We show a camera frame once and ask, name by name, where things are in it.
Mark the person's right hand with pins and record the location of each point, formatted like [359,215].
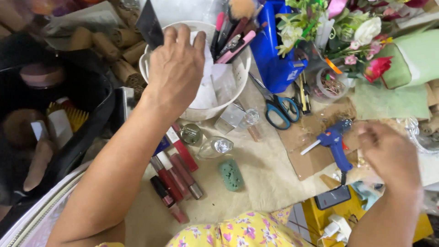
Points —
[394,161]

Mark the person's left hand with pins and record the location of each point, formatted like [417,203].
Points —
[175,72]

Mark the person's left fingers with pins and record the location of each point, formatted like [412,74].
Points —
[183,34]

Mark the person's right fingers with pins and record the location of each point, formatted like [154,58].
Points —
[368,135]

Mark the dark makeup palette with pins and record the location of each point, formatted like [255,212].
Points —
[149,25]

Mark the blue hot glue gun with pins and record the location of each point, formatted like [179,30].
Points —
[334,142]

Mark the bunch of makeup brushes and pencils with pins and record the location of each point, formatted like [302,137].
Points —
[229,37]

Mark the clear plastic wrap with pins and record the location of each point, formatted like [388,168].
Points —
[422,137]

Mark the white tissue paper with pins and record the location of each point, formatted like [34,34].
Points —
[214,85]

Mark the light blue cloth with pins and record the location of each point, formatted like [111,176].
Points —
[365,195]

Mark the brown cardboard sheet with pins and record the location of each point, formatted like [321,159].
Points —
[308,154]

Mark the clear jar of paper clips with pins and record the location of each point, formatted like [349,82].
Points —
[329,85]

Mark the white round plastic basket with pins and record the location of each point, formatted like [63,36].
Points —
[236,72]

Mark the heap of brown paper rolls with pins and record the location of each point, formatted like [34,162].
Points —
[116,51]

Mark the black phone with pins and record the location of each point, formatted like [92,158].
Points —
[332,197]

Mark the yellow and black tools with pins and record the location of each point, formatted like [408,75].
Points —
[303,96]

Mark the light green wrapping paper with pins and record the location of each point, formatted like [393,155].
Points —
[411,68]

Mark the blue plastic container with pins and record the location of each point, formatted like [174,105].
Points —
[271,58]

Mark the silver metal tray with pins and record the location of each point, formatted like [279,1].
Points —
[123,106]

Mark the square silver glass bottle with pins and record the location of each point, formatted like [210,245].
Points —
[229,118]

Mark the white charger plugs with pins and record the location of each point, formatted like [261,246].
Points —
[338,228]

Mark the yellow plastic box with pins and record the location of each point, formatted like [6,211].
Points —
[315,219]

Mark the round green glass jar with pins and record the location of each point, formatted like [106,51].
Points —
[190,133]

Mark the beige table cloth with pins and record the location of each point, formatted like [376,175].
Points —
[271,171]

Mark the bouquet of artificial flowers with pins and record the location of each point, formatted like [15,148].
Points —
[343,31]

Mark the small clear round-capped bottle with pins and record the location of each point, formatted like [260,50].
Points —
[250,120]

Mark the dark blue makeup tube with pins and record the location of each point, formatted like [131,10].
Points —
[162,145]

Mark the red tube with white label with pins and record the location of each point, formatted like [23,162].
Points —
[181,149]

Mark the clear glass perfume bottle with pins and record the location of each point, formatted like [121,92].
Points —
[214,147]

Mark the silver-capped rose lip gloss tube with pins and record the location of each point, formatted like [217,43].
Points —
[187,176]

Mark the green textured sponge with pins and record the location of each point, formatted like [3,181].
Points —
[231,175]

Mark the yellow floral dress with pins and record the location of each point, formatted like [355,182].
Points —
[240,231]

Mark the black-capped red lip gloss tube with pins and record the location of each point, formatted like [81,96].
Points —
[168,200]

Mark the black makeup bag with contents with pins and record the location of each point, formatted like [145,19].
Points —
[41,130]

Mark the white quilted bag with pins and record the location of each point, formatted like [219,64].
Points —
[37,212]

